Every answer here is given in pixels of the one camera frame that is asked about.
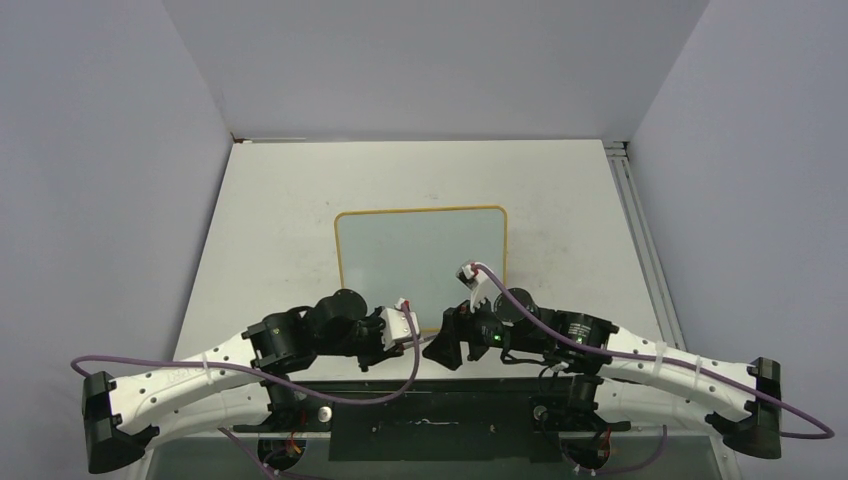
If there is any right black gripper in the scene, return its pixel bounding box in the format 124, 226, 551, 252
424, 288, 543, 369

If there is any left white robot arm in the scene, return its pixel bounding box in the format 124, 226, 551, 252
71, 289, 421, 474

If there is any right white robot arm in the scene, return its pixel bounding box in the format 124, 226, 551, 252
423, 288, 783, 459

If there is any yellow-framed whiteboard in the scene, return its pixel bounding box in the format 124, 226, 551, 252
334, 205, 508, 332

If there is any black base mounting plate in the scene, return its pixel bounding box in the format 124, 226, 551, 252
235, 377, 631, 463

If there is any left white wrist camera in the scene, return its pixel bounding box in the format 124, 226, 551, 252
379, 298, 421, 351

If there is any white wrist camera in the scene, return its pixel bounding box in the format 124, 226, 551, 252
379, 298, 421, 351
456, 261, 507, 312

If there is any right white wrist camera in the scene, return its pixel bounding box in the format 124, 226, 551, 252
456, 261, 507, 312

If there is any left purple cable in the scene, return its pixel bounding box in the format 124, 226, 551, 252
70, 305, 423, 480

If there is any purple cable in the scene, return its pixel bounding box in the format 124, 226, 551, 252
70, 305, 423, 480
471, 263, 835, 441

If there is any aluminium rail frame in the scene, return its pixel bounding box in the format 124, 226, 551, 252
603, 141, 687, 350

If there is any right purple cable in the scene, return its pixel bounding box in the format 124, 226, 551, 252
471, 263, 835, 441

